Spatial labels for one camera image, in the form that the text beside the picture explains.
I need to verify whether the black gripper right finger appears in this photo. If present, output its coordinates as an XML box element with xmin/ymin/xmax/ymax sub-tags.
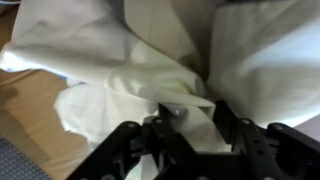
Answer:
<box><xmin>213</xmin><ymin>99</ymin><xmax>320</xmax><ymax>180</ymax></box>

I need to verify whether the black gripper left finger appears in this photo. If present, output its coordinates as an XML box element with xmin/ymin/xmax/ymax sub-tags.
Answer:
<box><xmin>65</xmin><ymin>102</ymin><xmax>203</xmax><ymax>180</ymax></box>

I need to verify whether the white pillow case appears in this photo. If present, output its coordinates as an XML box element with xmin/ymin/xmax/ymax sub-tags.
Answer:
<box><xmin>0</xmin><ymin>0</ymin><xmax>320</xmax><ymax>129</ymax></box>
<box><xmin>53</xmin><ymin>41</ymin><xmax>231</xmax><ymax>180</ymax></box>

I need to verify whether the brown leather sofa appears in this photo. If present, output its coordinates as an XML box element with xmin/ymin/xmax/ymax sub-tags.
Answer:
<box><xmin>0</xmin><ymin>4</ymin><xmax>91</xmax><ymax>180</ymax></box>

